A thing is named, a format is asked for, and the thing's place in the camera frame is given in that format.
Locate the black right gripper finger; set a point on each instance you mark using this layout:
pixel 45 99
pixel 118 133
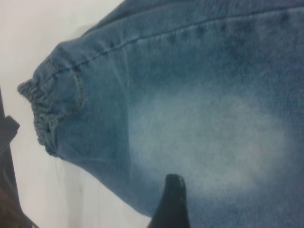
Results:
pixel 172 209

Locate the blue denim jeans basketball print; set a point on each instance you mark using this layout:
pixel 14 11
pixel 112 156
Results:
pixel 190 95

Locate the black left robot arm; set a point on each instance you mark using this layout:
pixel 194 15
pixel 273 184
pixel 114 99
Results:
pixel 6 147

